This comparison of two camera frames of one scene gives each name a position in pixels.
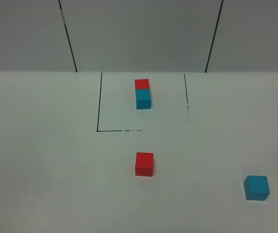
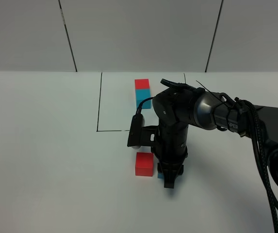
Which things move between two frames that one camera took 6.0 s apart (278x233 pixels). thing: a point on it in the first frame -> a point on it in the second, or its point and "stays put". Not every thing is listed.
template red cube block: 142,84 stays put
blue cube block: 256,188 -> 160,175
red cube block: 144,165 stays put
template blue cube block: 143,99 stays put
